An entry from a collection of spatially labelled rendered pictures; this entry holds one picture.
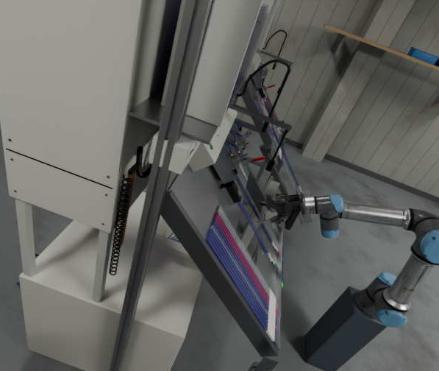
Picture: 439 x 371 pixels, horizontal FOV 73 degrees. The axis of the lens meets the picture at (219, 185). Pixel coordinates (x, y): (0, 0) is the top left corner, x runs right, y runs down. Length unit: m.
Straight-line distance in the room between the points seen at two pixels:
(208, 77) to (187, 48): 0.16
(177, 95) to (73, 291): 0.89
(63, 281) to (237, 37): 1.04
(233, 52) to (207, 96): 0.11
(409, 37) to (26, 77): 4.24
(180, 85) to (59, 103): 0.31
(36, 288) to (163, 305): 0.47
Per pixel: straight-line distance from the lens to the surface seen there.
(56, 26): 0.74
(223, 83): 0.73
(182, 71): 0.60
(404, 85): 4.67
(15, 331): 1.94
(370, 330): 1.89
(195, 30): 0.58
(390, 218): 1.48
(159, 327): 1.22
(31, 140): 0.89
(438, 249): 1.39
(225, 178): 1.07
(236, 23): 0.71
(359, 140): 4.78
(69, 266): 1.35
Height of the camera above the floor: 1.68
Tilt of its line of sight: 33 degrees down
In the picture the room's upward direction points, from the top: 21 degrees clockwise
